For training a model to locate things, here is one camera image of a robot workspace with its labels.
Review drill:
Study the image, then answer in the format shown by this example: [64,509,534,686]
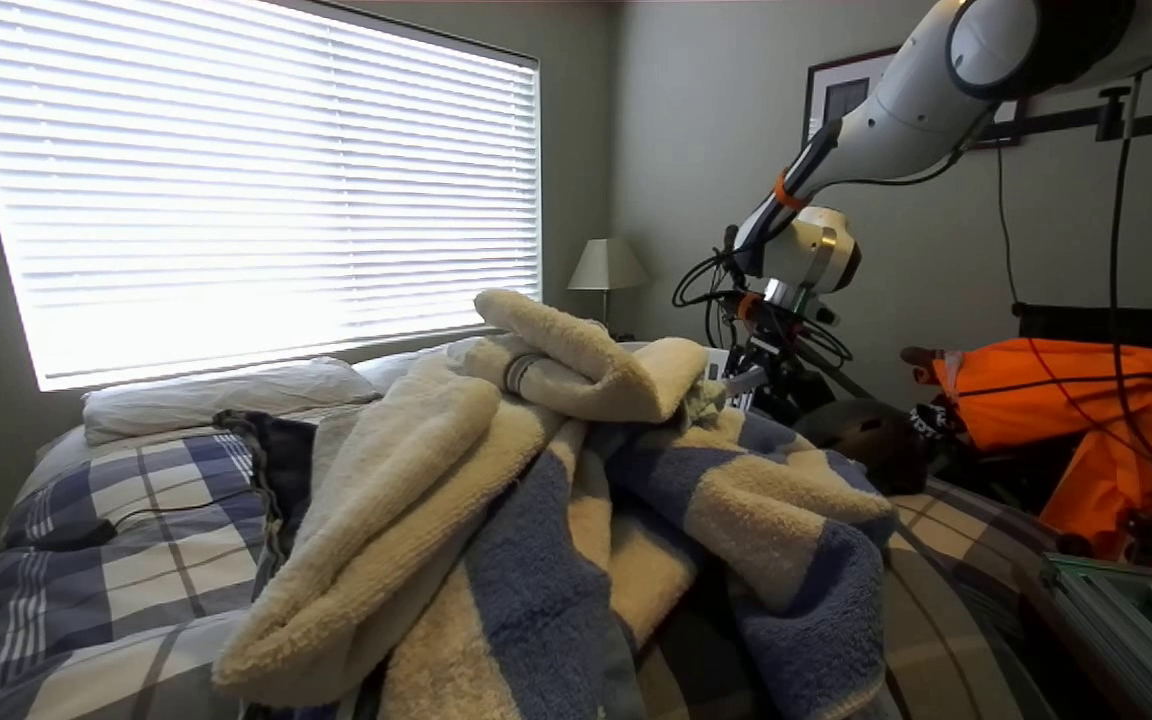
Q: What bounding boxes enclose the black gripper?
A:
[723,291,850,424]

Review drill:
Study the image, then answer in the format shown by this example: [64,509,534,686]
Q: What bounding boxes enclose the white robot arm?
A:
[731,0,1152,291]

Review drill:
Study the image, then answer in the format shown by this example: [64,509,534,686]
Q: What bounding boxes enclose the black bicycle helmet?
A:
[797,398,927,494]

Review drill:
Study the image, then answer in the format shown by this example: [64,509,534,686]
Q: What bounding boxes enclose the white table lamp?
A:
[566,234,647,323]

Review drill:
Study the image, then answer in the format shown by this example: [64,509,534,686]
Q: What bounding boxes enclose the blue cream striped towel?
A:
[211,287,895,720]

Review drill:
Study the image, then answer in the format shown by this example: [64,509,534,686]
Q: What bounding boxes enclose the orange bag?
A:
[899,335,1152,557]

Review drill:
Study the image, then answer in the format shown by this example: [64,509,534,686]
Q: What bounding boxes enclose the black garment under towel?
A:
[211,407,314,561]

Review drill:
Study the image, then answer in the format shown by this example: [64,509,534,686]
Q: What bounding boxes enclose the upper white pillow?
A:
[85,355,378,444]

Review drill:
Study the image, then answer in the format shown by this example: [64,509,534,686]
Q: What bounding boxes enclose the white window blinds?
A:
[0,0,542,391]

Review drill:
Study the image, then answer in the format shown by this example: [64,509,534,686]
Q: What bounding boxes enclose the blue plaid bed cover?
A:
[0,431,1044,720]

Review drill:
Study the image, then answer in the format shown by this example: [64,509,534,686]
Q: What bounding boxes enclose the framed wall picture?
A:
[803,43,1008,146]

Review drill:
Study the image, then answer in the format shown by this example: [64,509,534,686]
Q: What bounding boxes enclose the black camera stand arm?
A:
[975,89,1152,146]

